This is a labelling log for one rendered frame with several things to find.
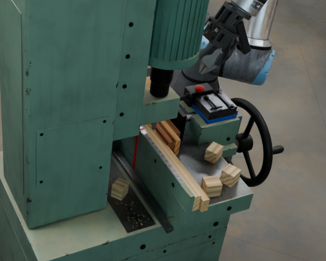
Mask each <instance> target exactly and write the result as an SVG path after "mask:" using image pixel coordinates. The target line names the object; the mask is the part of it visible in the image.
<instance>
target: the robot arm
mask: <svg viewBox="0 0 326 261"><path fill-rule="evenodd" d="M231 1H232V2H230V3H229V2H227V1H225V2H224V3H223V5H222V6H221V8H220V9H219V11H218V12H217V14H216V15H215V17H214V18H213V17H211V16H209V18H208V19H207V21H206V22H205V25H206V24H207V22H208V21H209V24H208V25H207V26H205V25H204V31H203V36H202V42H201V47H200V53H199V58H198V60H197V62H196V63H195V64H194V65H193V66H191V67H188V68H185V69H182V71H181V72H180V74H179V76H178V77H177V79H176V80H175V83H174V91H175V92H176V93H177V95H178V96H179V97H182V96H183V95H184V89H185V87H186V86H191V85H197V84H202V83H208V84H209V85H210V86H211V87H212V88H213V89H214V91H215V90H218V91H220V87H219V82H218V76H219V77H223V78H227V79H231V80H235V81H239V82H244V83H248V84H253V85H263V84H264V82H265V80H266V78H267V75H268V73H269V70H270V67H271V64H272V61H273V57H274V54H275V51H274V50H273V49H271V47H272V43H271V42H270V40H269V34H270V31H271V27H272V23H273V19H274V15H275V11H276V7H277V3H278V0H231ZM242 20H243V21H242Z"/></svg>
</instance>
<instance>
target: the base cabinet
mask: <svg viewBox="0 0 326 261"><path fill-rule="evenodd" d="M226 230H227V226H225V227H222V228H219V229H215V230H212V231H209V232H207V233H203V234H200V235H197V236H194V237H191V238H187V239H184V240H181V241H178V242H175V243H172V244H169V245H165V246H162V247H159V248H156V249H153V250H150V251H147V252H144V253H141V254H137V255H134V256H131V257H128V258H125V259H121V260H118V261H218V259H219V256H220V252H221V248H222V245H223V241H224V238H225V234H226ZM0 261H27V258H26V256H25V254H24V252H23V249H22V247H21V245H20V242H19V240H18V237H17V235H16V233H15V231H14V229H13V226H12V224H11V222H10V220H9V217H8V215H7V213H6V211H5V208H4V206H3V204H2V202H1V199H0Z"/></svg>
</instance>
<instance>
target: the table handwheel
mask: <svg viewBox="0 0 326 261"><path fill-rule="evenodd" d="M230 100H231V101H232V102H233V103H234V104H235V105H236V106H237V107H241V108H243V109H244V110H246V111H247V112H248V113H249V114H250V116H251V117H250V119H249V122H248V124H247V127H246V129H245V131H244V132H243V133H240V134H236V137H235V141H234V144H235V145H236V146H237V147H238V149H237V153H242V152H243V155H244V158H245V160H246V164H247V167H248V170H249V174H250V177H251V178H247V177H245V176H243V175H242V174H240V178H241V179H242V180H243V181H244V182H245V184H246V185H247V186H248V187H255V186H258V185H260V184H261V183H263V182H264V181H265V180H266V178H267V177H268V175H269V173H270V170H271V167H272V160H273V148H272V141H271V136H270V132H269V129H268V127H267V124H266V122H265V120H264V118H263V116H262V115H261V113H260V112H259V111H258V109H257V108H256V107H255V106H254V105H253V104H252V103H250V102H249V101H247V100H245V99H242V98H231V99H230ZM254 122H255V123H256V125H257V127H258V130H259V132H260V136H261V139H262V144H263V163H262V167H261V170H260V172H259V174H258V175H257V176H256V175H255V172H254V169H253V166H252V163H251V160H250V156H249V152H248V151H249V150H251V149H252V148H253V144H254V142H253V138H252V136H251V135H250V134H249V133H250V130H251V128H252V126H253V123H254ZM227 163H228V164H231V165H233V163H232V161H231V159H230V157H229V156H228V157H227Z"/></svg>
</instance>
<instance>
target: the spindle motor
mask: <svg viewBox="0 0 326 261"><path fill-rule="evenodd" d="M208 5H209V0H156V7H155V15H154V23H153V31H152V39H151V46H150V54H149V62H148V66H150V67H154V68H158V69H165V70H179V69H185V68H188V67H191V66H193V65H194V64H195V63H196V62H197V60H198V58H199V53H200V47H201V42H202V36H203V31H204V25H205V20H206V14H207V10H208Z"/></svg>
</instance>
